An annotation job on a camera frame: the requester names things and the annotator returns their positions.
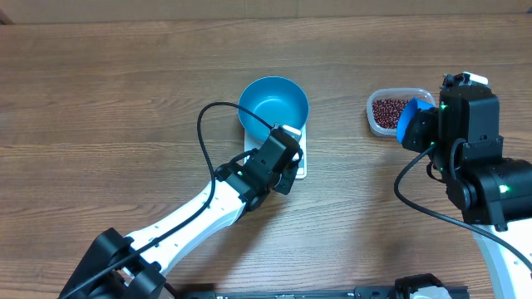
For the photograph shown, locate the blue plastic measuring scoop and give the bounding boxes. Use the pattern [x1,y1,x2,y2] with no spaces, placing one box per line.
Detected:
[396,97,435,144]

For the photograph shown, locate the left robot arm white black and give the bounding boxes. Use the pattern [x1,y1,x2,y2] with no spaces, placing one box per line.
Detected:
[60,125,305,298]

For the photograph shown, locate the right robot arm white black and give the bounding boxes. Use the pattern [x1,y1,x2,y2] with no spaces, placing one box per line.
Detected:
[394,72,531,298]

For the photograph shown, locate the teal blue bowl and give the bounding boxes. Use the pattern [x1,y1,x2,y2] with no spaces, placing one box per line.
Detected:
[239,76,310,149]

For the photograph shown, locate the red beans in container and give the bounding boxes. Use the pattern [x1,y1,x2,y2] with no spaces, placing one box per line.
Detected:
[372,98,409,129]

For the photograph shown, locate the clear plastic bean container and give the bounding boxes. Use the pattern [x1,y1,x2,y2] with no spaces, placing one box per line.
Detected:
[367,87,436,137]

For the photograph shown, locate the black rail at table edge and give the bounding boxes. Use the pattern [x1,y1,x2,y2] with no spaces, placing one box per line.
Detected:
[160,273,470,299]

